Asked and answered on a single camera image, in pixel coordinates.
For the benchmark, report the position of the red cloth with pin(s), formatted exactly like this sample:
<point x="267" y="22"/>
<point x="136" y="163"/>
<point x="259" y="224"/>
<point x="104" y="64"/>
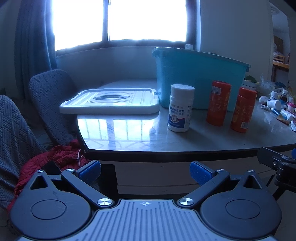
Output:
<point x="34" y="164"/>

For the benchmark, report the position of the white medicine bottle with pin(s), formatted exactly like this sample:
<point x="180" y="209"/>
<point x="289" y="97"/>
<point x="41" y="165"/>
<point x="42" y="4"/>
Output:
<point x="180" y="109"/>

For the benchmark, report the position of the bright window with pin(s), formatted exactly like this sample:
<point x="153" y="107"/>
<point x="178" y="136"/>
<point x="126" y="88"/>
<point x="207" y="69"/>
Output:
<point x="120" y="20"/>

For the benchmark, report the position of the white tube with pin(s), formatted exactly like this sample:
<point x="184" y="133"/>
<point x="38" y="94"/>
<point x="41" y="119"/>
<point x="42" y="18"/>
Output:
<point x="286" y="114"/>

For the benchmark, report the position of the dark curtain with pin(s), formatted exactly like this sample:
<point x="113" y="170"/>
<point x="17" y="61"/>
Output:
<point x="32" y="41"/>

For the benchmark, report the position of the wooden shelf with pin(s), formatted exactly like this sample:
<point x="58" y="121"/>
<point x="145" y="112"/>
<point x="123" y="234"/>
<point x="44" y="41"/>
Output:
<point x="281" y="60"/>

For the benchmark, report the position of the grey knit-covered chair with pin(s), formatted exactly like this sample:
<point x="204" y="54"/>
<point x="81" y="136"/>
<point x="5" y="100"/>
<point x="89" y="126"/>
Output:
<point x="50" y="97"/>
<point x="13" y="139"/>

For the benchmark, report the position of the white plastic box lid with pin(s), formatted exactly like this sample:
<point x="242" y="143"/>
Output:
<point x="108" y="100"/>

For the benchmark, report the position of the glossy grey desktop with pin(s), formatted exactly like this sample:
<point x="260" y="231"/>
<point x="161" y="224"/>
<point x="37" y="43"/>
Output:
<point x="208" y="141"/>

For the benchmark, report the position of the small white bottle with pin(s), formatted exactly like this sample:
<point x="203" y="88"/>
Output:
<point x="274" y="103"/>

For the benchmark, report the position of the orange bottle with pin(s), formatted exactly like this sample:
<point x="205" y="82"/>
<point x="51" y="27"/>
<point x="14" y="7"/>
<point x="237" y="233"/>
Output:
<point x="218" y="104"/>
<point x="244" y="111"/>

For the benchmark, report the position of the blue plastic storage box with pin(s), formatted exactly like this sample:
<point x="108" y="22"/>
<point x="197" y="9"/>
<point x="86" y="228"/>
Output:
<point x="185" y="69"/>

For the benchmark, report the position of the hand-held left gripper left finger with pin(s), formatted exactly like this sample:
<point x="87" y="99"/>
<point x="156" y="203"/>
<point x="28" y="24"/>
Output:
<point x="89" y="171"/>

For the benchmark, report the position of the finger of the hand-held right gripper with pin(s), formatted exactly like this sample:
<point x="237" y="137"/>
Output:
<point x="283" y="168"/>

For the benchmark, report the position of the clear plastic bag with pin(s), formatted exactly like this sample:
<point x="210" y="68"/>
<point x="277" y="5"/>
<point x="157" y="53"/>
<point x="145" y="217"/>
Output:
<point x="266" y="85"/>

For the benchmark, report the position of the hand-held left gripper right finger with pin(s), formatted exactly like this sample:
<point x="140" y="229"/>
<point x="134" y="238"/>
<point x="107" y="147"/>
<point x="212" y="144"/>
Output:
<point x="199" y="172"/>

